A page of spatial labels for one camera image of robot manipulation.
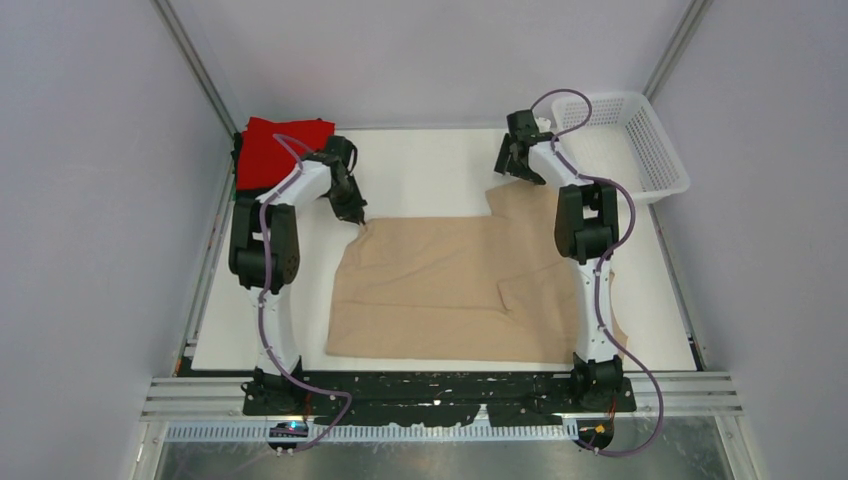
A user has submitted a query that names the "beige t shirt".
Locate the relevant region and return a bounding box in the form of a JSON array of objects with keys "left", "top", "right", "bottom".
[{"left": 325, "top": 182, "right": 598, "bottom": 364}]

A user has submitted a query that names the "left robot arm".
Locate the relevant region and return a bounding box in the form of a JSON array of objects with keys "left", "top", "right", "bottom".
[{"left": 228, "top": 134, "right": 367, "bottom": 414}]

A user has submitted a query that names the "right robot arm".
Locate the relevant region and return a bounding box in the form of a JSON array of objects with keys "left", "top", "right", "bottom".
[{"left": 494, "top": 110, "right": 624, "bottom": 411}]

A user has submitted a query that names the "red folded t shirt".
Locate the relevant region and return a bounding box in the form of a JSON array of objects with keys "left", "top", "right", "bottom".
[{"left": 235, "top": 117, "right": 336, "bottom": 196}]

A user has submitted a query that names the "white plastic basket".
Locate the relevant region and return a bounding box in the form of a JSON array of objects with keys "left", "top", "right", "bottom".
[{"left": 551, "top": 92, "right": 691, "bottom": 204}]

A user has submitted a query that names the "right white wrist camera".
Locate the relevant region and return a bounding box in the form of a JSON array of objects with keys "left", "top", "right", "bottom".
[{"left": 535, "top": 117, "right": 552, "bottom": 133}]

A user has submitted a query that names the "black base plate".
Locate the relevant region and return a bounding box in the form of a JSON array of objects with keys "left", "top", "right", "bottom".
[{"left": 240, "top": 370, "right": 636, "bottom": 427}]

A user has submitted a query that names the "aluminium frame rail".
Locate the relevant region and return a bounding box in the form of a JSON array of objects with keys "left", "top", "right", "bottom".
[{"left": 140, "top": 371, "right": 744, "bottom": 422}]

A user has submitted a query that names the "white slotted cable duct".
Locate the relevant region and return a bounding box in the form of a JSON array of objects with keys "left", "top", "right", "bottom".
[{"left": 164, "top": 420, "right": 578, "bottom": 443}]

